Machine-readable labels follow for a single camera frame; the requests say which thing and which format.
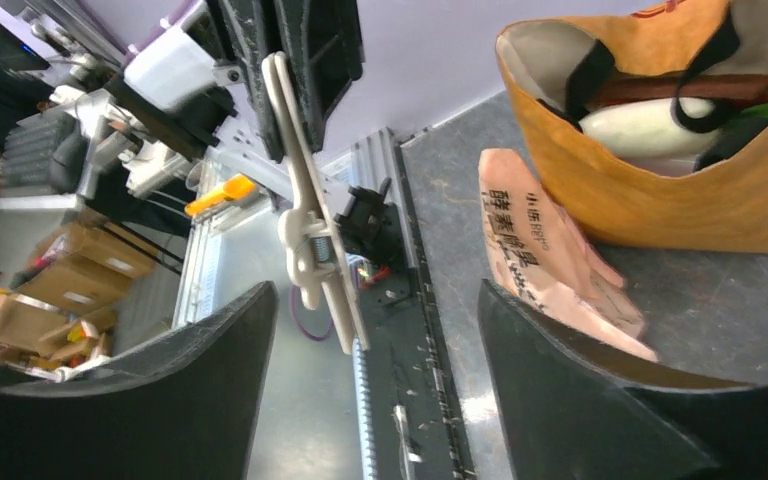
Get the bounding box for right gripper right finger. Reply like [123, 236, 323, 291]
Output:
[477, 280, 768, 479]

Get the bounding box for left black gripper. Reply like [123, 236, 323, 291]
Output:
[104, 0, 365, 164]

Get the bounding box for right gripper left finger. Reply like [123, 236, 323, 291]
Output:
[0, 281, 278, 479]

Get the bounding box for pink cat litter bag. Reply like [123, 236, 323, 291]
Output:
[478, 148, 657, 361]

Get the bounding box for grey bag sealing clip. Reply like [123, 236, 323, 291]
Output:
[261, 52, 370, 354]

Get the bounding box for cardboard boxes in background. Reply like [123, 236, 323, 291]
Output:
[0, 222, 159, 370]

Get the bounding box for orange yellow tool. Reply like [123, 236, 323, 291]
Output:
[184, 174, 259, 217]

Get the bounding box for orange paper bag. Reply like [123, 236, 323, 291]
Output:
[495, 1, 768, 254]

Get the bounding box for white bottle in bag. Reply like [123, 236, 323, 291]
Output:
[579, 98, 721, 159]

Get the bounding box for green leaf in bag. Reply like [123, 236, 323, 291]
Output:
[738, 102, 768, 121]

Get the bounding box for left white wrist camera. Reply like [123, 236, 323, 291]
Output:
[124, 25, 217, 112]

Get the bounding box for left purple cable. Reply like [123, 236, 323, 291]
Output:
[289, 284, 336, 344]

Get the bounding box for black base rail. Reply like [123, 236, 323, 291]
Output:
[337, 130, 476, 479]

